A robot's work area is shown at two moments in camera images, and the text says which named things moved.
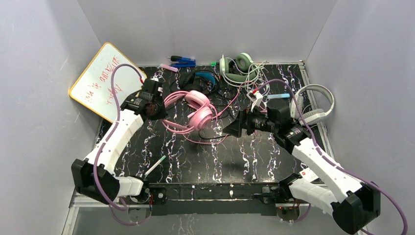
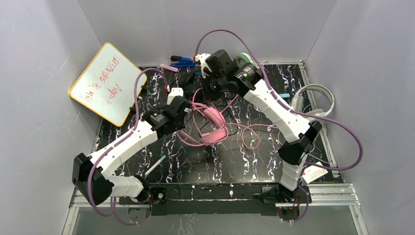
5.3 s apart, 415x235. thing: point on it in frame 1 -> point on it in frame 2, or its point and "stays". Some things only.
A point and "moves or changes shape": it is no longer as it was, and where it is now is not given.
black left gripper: [155, 110] -> [183, 108]
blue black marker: [189, 62] stays
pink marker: [174, 69] stays
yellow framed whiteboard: [93, 87] stays
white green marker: [155, 165] stays
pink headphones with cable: [195, 106] moves or changes shape
